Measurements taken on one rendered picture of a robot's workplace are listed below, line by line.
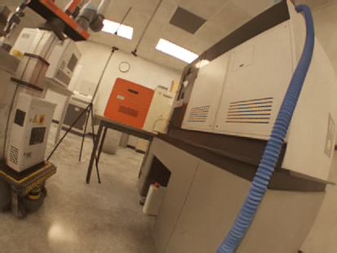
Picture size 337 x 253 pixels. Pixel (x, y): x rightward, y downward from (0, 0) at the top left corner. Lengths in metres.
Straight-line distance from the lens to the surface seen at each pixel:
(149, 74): 4.90
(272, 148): 0.32
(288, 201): 0.53
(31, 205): 1.09
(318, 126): 0.71
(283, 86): 0.53
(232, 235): 0.36
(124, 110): 1.55
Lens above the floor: 0.73
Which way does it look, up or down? 3 degrees up
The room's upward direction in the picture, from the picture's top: 18 degrees clockwise
